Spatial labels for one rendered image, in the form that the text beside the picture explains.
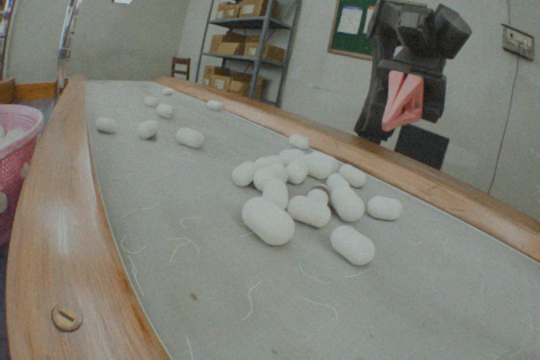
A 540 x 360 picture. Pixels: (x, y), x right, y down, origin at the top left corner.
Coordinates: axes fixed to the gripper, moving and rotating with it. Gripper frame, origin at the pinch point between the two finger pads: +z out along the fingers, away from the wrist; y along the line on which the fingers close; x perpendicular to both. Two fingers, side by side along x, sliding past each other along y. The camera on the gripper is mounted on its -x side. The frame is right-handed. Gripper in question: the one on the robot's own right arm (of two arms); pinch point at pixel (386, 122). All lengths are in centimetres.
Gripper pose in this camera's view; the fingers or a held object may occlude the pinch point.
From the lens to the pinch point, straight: 31.4
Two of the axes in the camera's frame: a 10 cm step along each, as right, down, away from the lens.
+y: 6.5, 3.6, -6.7
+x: 3.2, 6.7, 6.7
